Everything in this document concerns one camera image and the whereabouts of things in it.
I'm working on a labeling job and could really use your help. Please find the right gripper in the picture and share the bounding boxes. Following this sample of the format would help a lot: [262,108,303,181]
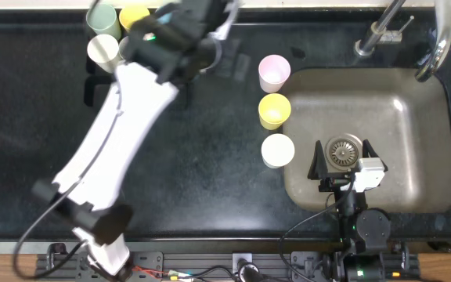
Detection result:
[307,138,389,193]

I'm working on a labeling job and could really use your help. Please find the white cup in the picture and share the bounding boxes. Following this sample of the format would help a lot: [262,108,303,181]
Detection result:
[86,34,124,74]
[260,133,296,169]

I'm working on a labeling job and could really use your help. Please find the yellow cup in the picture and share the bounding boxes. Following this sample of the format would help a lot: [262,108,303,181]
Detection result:
[258,92,292,131]
[118,5,151,33]

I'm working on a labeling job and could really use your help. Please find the pink cup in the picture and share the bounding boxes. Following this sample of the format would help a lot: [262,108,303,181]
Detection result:
[258,54,292,94]

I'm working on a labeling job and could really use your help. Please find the steel sink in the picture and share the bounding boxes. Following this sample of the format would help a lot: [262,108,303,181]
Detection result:
[282,67,451,215]

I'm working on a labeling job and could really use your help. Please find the steel tap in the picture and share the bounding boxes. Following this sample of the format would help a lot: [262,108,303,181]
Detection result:
[352,0,451,84]

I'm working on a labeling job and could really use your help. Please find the black tray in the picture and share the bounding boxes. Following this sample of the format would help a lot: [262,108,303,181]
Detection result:
[83,23,195,109]

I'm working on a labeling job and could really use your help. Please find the green cup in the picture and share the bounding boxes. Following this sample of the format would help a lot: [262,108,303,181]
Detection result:
[85,3,122,41]

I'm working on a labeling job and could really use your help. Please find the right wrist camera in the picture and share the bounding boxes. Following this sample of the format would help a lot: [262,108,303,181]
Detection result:
[340,157,387,193]

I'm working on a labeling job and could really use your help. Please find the black cable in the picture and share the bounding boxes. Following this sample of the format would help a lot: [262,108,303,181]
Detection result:
[13,178,89,281]
[279,172,358,282]

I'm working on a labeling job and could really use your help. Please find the mounting rail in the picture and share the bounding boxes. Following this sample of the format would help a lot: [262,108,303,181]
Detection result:
[35,242,422,282]

